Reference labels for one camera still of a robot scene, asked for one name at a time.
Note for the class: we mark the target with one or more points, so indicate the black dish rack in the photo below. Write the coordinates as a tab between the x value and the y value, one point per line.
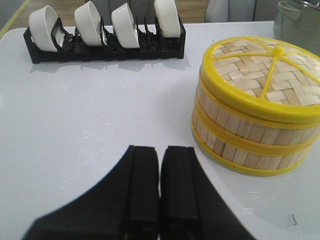
71	47

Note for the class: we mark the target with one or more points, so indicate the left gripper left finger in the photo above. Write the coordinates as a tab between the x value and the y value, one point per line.
124	205

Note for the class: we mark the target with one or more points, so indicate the white bowl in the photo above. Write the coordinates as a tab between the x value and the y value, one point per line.
87	21
167	15
125	27
41	23

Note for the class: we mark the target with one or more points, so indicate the grey chair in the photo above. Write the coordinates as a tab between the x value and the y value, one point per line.
222	11
140	9

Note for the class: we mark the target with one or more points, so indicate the right grey chair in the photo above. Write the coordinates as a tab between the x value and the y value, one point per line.
222	11

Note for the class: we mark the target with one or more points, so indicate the left grey chair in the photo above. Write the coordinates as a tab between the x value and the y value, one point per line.
140	9

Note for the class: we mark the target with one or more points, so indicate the woven bamboo steamer lid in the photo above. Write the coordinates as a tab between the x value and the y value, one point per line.
264	78

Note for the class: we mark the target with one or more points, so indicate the bamboo steamer drawer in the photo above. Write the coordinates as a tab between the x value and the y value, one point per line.
212	120
241	160

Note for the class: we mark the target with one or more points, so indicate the grey electric cooking pot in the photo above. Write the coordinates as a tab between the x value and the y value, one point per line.
298	22

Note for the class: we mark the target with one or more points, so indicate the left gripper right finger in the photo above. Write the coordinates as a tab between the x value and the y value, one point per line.
190	206

